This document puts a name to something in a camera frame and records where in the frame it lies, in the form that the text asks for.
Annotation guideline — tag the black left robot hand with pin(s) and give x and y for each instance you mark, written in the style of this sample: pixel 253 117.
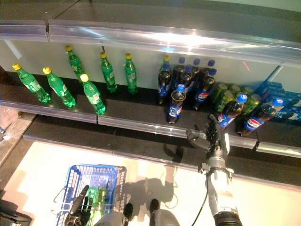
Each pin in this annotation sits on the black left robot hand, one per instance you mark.
pixel 80 212

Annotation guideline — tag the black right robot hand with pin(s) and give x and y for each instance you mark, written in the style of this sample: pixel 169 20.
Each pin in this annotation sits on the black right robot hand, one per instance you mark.
pixel 216 150

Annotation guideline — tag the blue plastic shopping basket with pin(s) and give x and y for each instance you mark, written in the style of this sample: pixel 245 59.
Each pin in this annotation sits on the blue plastic shopping basket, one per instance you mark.
pixel 77 174

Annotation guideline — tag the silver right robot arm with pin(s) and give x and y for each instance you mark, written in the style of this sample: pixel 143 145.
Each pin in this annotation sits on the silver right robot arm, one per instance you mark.
pixel 223 202

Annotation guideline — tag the grey left robot leg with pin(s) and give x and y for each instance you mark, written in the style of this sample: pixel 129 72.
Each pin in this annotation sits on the grey left robot leg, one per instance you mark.
pixel 110 219

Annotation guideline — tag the grey robot leg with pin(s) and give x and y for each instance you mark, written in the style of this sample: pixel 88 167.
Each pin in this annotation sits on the grey robot leg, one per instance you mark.
pixel 162 216
pixel 110 219

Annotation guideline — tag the black side base shelf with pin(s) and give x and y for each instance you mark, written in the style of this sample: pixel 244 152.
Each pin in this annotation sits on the black side base shelf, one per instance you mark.
pixel 14 216

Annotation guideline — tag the black low base shelf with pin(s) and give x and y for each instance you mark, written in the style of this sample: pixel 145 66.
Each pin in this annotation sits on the black low base shelf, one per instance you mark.
pixel 94 139

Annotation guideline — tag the grey right robot leg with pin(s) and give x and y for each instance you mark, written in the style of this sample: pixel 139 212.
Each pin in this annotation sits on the grey right robot leg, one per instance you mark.
pixel 162 216

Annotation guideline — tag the blue Pepsi can pack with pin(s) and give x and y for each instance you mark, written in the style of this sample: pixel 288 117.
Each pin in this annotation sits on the blue Pepsi can pack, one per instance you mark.
pixel 282 91

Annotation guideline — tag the dark stone plinth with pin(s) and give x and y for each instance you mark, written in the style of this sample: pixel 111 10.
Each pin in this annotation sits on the dark stone plinth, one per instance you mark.
pixel 14 131

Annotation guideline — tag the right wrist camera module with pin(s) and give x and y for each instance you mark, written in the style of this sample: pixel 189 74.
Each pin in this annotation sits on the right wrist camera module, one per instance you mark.
pixel 205 168

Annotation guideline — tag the black shelf board clear rail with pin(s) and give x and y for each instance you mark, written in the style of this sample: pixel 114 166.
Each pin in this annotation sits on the black shelf board clear rail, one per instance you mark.
pixel 164 18
pixel 14 93
pixel 23 11
pixel 282 146
pixel 141 110

